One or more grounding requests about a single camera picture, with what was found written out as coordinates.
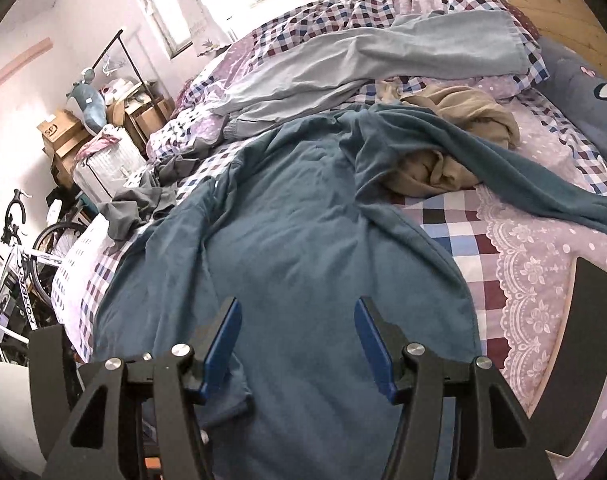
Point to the black clothes rack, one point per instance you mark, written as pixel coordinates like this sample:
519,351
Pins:
115,56

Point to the blue plush toy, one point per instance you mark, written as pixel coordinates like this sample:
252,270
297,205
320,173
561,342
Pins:
90,102

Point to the cardboard box with logo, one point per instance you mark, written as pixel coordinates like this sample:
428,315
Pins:
61,130

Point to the checkered purple lace bedsheet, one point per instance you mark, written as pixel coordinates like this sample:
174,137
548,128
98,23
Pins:
518,267

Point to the smartphone in beige case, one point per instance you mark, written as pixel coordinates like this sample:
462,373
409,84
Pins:
570,389

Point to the dark blue plush pillow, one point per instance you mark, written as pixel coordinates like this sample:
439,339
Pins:
577,89

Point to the white road bicycle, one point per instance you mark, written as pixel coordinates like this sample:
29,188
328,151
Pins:
26,280

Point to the checkered purple duvet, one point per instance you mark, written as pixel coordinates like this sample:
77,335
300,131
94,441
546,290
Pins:
191,121

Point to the wooden headboard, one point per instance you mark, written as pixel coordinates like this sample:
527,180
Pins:
571,23

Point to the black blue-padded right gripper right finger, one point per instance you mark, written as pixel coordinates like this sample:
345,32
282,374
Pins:
492,436

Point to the teal blue sweatshirt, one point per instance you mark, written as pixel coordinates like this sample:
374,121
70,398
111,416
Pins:
297,229

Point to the dark grey garment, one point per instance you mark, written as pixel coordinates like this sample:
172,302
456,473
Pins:
151,199

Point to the pink cloth on suitcase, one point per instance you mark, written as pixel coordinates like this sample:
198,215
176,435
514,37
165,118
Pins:
106,138

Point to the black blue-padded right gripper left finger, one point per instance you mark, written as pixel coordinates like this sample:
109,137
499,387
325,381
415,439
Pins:
92,419

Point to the white suitcase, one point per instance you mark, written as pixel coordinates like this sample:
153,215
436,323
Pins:
103,174

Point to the white patterned curtain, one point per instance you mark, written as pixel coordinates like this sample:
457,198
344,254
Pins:
205,34

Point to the stacked brown cardboard boxes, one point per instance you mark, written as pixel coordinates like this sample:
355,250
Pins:
140,120

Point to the tan beige garment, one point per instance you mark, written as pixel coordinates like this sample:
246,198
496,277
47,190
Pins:
463,111

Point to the light grey-blue trousers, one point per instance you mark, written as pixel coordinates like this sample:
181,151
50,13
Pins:
324,71

